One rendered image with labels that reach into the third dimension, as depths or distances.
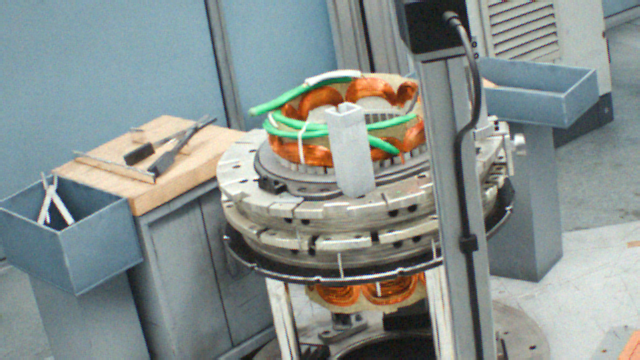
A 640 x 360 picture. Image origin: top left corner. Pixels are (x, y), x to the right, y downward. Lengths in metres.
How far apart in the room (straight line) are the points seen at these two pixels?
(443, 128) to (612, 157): 3.19
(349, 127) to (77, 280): 0.39
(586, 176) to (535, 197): 2.25
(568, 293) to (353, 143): 0.53
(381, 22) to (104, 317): 0.61
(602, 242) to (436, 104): 0.98
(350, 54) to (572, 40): 2.30
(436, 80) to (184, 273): 0.76
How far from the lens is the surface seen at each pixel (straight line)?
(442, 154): 0.92
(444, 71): 0.91
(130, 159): 1.61
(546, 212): 1.77
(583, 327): 1.66
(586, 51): 4.20
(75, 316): 1.57
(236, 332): 1.69
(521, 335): 1.62
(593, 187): 3.90
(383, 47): 1.89
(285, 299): 1.46
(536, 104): 1.64
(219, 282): 1.65
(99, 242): 1.52
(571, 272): 1.79
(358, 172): 1.33
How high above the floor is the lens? 1.64
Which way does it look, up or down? 23 degrees down
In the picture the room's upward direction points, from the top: 10 degrees counter-clockwise
